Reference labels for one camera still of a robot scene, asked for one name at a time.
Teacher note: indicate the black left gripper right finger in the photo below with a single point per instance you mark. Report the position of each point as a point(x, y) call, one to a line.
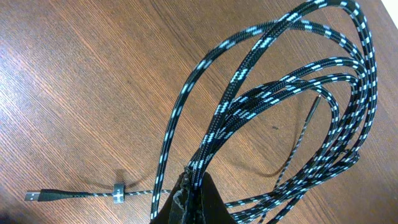
point(213, 210)

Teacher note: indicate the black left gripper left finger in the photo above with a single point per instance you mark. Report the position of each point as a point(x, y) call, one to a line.
point(175, 208)

